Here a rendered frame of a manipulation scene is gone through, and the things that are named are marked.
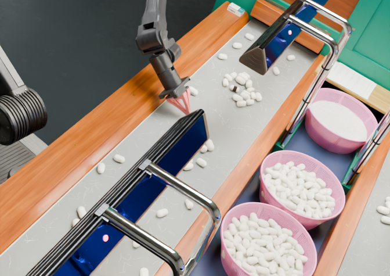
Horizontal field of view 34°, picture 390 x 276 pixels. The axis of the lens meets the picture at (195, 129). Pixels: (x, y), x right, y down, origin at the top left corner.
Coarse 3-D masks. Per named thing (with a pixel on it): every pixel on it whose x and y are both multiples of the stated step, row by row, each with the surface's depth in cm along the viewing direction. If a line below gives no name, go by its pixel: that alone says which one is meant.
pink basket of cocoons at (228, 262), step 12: (240, 204) 173; (252, 204) 175; (264, 204) 176; (228, 216) 169; (264, 216) 178; (276, 216) 177; (288, 216) 176; (288, 228) 177; (300, 228) 175; (228, 252) 159; (312, 252) 170; (228, 264) 163; (312, 264) 167
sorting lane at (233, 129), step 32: (256, 32) 248; (224, 64) 225; (288, 64) 239; (192, 96) 206; (224, 96) 211; (160, 128) 189; (224, 128) 199; (256, 128) 204; (128, 160) 175; (224, 160) 188; (96, 192) 163; (32, 224) 150; (64, 224) 153; (160, 224) 163; (0, 256) 141; (32, 256) 144; (128, 256) 152
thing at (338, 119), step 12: (312, 108) 224; (324, 108) 226; (336, 108) 230; (324, 120) 221; (336, 120) 223; (348, 120) 226; (360, 120) 229; (336, 132) 218; (348, 132) 221; (360, 132) 224
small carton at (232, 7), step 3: (231, 3) 249; (228, 6) 248; (231, 6) 247; (234, 6) 248; (237, 6) 249; (228, 9) 248; (231, 9) 248; (234, 9) 247; (237, 9) 247; (240, 9) 248; (243, 9) 249; (234, 12) 247; (237, 12) 247; (240, 12) 246; (243, 12) 249; (237, 15) 248; (240, 15) 247
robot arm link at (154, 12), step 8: (152, 0) 189; (160, 0) 190; (152, 8) 188; (160, 8) 189; (144, 16) 188; (152, 16) 186; (160, 16) 187; (144, 24) 187; (152, 24) 187; (160, 24) 186; (144, 32) 185; (152, 32) 184; (144, 40) 185; (152, 40) 184; (144, 48) 186; (152, 48) 187
